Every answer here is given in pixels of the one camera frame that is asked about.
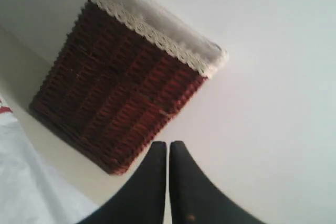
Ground dark brown wicker basket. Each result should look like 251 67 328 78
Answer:
29 0 206 175

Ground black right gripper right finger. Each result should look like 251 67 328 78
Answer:
169 141 262 224

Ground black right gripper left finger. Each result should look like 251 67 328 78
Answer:
81 142 167 224

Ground white t-shirt with red print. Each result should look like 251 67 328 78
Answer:
1 99 98 223

